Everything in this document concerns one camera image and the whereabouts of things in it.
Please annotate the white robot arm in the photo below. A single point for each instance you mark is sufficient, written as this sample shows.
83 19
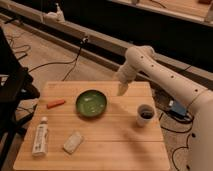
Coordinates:
197 99

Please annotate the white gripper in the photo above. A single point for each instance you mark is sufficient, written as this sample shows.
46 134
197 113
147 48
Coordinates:
125 74

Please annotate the white cup with dark liquid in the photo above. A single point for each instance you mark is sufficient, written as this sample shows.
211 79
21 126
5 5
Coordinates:
144 114

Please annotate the blue device on floor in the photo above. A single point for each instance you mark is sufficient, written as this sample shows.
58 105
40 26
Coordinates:
177 109

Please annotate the orange carrot stick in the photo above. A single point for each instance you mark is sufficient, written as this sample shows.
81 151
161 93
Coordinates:
55 103

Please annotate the white sponge block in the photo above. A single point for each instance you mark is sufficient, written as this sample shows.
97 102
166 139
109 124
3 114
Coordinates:
72 143

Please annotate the white object on rail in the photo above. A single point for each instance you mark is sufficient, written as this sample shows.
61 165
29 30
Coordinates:
58 15

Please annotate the black chair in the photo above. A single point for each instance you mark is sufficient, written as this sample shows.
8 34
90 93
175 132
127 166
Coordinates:
15 85

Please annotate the long metal rail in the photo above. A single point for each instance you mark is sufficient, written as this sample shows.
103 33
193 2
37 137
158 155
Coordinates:
103 41

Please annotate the green ceramic bowl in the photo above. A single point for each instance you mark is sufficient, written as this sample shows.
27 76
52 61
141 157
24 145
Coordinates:
91 103

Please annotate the white tube with cap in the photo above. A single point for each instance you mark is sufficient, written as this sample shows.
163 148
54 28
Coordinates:
40 139

